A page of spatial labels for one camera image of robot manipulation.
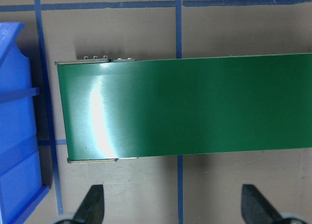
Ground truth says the green conveyor belt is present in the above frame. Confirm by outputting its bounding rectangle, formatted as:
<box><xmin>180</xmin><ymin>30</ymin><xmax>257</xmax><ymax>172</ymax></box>
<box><xmin>57</xmin><ymin>54</ymin><xmax>312</xmax><ymax>161</ymax></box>

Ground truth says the blue left source bin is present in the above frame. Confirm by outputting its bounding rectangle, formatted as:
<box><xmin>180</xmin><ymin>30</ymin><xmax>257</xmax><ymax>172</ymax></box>
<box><xmin>0</xmin><ymin>22</ymin><xmax>49</xmax><ymax>224</ymax></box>

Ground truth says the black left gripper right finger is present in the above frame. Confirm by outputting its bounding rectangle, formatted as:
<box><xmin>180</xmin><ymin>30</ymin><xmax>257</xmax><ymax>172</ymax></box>
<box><xmin>241</xmin><ymin>184</ymin><xmax>287</xmax><ymax>224</ymax></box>

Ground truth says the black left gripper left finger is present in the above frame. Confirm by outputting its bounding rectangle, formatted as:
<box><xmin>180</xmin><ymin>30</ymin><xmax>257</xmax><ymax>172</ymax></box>
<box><xmin>73</xmin><ymin>185</ymin><xmax>104</xmax><ymax>224</ymax></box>

